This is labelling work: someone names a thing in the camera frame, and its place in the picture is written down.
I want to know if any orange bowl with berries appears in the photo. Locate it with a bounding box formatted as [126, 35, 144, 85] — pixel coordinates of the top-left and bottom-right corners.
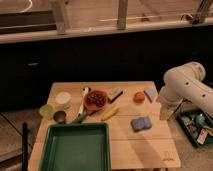
[83, 90, 108, 111]

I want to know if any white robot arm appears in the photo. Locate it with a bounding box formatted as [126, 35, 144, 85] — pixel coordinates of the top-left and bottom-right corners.
[157, 62, 213, 120]

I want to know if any white cup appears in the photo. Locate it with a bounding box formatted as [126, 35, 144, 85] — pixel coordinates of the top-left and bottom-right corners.
[55, 92, 71, 109]

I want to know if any light blue cloth piece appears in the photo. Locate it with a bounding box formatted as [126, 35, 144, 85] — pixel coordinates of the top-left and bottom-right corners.
[144, 88, 157, 103]

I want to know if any red tomato toy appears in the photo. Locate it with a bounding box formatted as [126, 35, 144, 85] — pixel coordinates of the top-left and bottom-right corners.
[133, 92, 145, 103]

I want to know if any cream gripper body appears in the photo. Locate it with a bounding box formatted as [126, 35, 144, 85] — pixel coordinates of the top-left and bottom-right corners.
[160, 101, 178, 120]

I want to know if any white spoon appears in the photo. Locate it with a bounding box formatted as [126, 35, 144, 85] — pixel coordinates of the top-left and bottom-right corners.
[78, 86, 91, 116]

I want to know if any dark round scoop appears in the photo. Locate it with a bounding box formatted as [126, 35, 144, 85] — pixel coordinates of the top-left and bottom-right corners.
[53, 111, 66, 124]

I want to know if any black pole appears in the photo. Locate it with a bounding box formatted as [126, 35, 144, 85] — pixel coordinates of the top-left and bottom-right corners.
[22, 123, 28, 171]

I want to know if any blue sponge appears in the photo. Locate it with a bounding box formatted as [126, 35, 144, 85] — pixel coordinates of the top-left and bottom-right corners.
[131, 116, 152, 132]

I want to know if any yellow banana toy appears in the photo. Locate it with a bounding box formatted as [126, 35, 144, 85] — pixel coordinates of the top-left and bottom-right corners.
[101, 106, 119, 121]

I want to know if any green bin with items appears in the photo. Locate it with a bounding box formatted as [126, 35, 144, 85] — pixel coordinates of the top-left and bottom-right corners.
[176, 109, 213, 148]

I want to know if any green plastic tray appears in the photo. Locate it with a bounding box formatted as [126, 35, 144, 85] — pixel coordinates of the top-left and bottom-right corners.
[39, 123, 111, 171]

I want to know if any green handled utensil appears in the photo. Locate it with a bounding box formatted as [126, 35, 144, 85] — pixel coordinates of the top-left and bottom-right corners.
[71, 111, 95, 124]

